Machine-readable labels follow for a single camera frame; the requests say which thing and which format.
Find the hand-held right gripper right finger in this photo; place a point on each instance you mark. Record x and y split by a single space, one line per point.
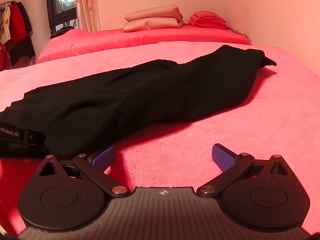
223 158

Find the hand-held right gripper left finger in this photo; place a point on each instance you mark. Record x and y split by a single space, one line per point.
103 157

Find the black pants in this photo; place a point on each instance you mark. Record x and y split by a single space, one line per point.
150 92

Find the hanging black garment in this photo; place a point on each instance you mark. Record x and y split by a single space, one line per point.
26 42

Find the hanging cream garment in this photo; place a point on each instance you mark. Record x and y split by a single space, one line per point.
5 27

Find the hanging red garment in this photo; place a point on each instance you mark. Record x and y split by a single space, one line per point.
17 25

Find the dark cloth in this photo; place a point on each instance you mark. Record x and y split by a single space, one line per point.
61 31

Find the dark framed window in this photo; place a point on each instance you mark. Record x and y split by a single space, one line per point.
53 10

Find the folded red blanket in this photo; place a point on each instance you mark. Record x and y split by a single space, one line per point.
207 20

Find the patterned pink curtain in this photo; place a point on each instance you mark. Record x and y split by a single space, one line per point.
87 5

